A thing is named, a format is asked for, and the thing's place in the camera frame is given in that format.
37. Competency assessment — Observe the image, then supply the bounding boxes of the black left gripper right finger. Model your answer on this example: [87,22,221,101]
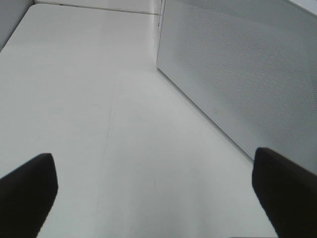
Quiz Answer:
[252,147,317,238]

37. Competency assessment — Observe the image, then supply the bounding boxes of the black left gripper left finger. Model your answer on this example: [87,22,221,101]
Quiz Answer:
[0,153,58,238]

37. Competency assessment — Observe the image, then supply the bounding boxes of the white microwave door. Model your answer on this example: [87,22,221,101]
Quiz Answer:
[157,0,317,173]

